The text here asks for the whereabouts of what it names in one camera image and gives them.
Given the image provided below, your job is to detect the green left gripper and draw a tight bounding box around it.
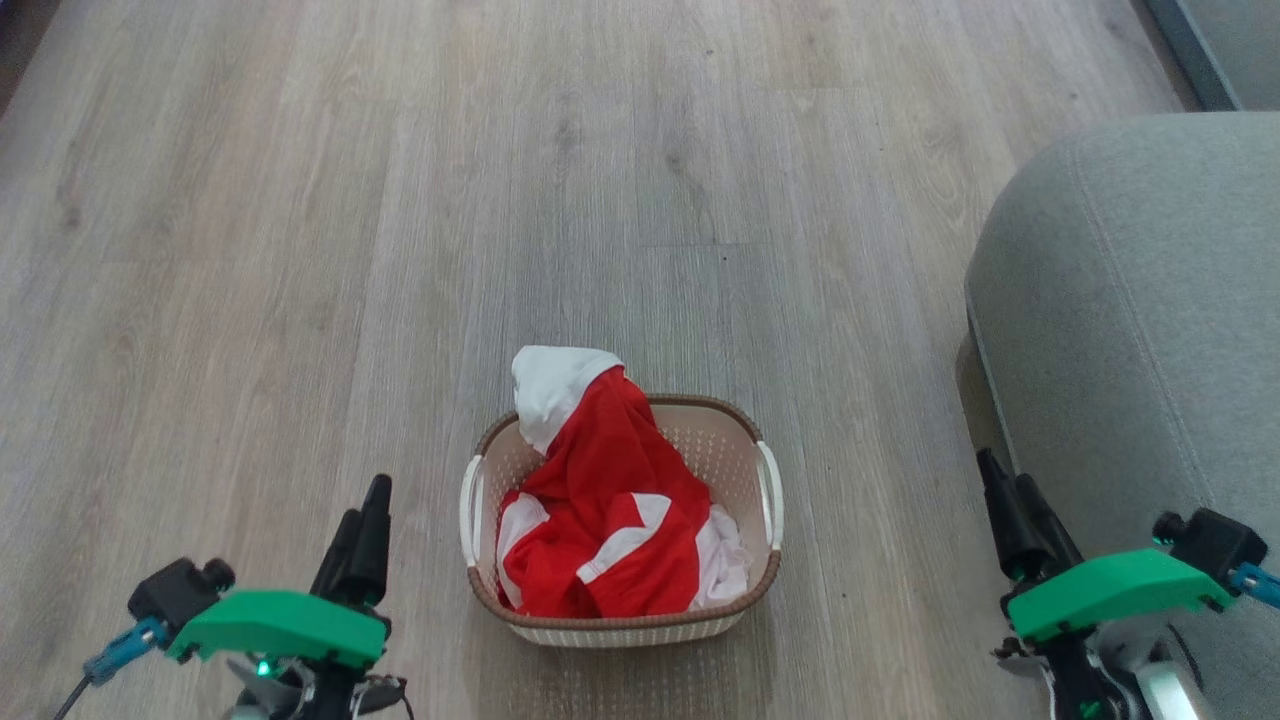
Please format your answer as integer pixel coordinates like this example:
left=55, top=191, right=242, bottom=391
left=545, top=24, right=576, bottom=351
left=167, top=474, right=393, bottom=669

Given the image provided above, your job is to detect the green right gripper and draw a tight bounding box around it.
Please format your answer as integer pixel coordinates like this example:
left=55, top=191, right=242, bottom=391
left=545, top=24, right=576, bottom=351
left=976, top=448, right=1236, bottom=643

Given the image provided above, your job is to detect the red and white garment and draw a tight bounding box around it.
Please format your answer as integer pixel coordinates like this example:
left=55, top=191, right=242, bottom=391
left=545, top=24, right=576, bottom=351
left=495, top=345, right=753, bottom=619

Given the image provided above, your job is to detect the grey fabric sofa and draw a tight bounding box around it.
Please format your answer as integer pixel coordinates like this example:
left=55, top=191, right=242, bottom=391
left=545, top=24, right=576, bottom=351
left=964, top=112, right=1280, bottom=720

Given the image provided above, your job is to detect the beige plastic laundry basket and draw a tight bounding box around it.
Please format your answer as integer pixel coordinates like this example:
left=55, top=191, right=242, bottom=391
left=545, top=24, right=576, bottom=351
left=459, top=394, right=785, bottom=648

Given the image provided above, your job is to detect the grey rug with dark edge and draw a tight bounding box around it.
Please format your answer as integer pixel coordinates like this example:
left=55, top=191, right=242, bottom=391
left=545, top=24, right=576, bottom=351
left=1143, top=0, right=1280, bottom=112

